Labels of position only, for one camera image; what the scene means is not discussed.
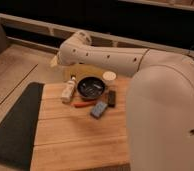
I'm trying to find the blue grey sponge block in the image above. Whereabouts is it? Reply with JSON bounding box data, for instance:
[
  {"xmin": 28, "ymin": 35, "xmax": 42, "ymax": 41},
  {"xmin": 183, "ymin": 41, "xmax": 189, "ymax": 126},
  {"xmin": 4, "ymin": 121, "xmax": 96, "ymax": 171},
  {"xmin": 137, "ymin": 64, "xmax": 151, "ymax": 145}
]
[{"xmin": 90, "ymin": 101, "xmax": 107, "ymax": 118}]

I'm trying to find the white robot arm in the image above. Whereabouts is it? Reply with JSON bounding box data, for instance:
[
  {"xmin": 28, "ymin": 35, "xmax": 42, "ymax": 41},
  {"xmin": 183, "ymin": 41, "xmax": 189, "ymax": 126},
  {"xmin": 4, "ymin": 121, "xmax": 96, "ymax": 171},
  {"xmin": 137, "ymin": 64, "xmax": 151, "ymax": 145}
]
[{"xmin": 51, "ymin": 30, "xmax": 194, "ymax": 171}]

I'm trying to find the wooden shelf frame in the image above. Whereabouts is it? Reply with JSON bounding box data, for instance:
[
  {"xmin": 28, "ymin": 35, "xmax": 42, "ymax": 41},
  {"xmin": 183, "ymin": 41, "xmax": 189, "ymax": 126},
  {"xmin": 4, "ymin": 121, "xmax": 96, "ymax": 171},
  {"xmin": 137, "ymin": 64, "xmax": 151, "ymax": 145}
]
[{"xmin": 0, "ymin": 13, "xmax": 194, "ymax": 57}]

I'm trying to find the white round cup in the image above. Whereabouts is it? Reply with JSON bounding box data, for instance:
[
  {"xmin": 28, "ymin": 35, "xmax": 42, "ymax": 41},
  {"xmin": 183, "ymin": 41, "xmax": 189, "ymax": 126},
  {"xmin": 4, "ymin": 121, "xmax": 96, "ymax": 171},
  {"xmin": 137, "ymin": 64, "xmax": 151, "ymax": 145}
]
[{"xmin": 102, "ymin": 71, "xmax": 117, "ymax": 83}]

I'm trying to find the orange red marker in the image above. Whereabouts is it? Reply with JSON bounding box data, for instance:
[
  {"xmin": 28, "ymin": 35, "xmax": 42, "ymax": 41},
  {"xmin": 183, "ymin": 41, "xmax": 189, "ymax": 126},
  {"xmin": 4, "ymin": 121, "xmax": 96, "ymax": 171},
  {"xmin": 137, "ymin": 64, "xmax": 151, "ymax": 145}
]
[{"xmin": 72, "ymin": 101, "xmax": 96, "ymax": 108}]

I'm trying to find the black rectangular block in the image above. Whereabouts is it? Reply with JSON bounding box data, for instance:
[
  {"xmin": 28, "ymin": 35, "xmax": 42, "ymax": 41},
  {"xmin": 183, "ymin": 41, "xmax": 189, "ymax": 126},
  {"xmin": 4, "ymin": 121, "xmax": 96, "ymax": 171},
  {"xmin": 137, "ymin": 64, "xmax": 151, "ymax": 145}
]
[{"xmin": 108, "ymin": 90, "xmax": 116, "ymax": 107}]

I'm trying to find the dark floor mat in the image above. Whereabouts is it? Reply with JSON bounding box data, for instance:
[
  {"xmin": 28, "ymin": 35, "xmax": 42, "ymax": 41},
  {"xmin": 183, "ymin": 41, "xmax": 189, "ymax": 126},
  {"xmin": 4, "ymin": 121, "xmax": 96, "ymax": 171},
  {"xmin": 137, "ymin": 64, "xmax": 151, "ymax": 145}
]
[{"xmin": 0, "ymin": 82, "xmax": 44, "ymax": 171}]

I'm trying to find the dark ceramic bowl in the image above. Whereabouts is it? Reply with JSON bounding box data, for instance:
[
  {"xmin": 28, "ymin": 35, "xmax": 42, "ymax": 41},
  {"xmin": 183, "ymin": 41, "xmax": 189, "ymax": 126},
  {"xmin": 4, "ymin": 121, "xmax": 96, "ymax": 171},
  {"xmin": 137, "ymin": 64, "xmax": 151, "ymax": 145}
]
[{"xmin": 77, "ymin": 77, "xmax": 105, "ymax": 100}]

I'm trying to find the white plastic bottle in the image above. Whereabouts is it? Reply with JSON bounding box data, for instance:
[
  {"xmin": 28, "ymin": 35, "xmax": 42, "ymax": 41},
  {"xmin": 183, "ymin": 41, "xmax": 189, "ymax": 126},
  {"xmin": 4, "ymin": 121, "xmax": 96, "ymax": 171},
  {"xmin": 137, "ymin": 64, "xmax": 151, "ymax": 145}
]
[{"xmin": 61, "ymin": 75, "xmax": 76, "ymax": 103}]

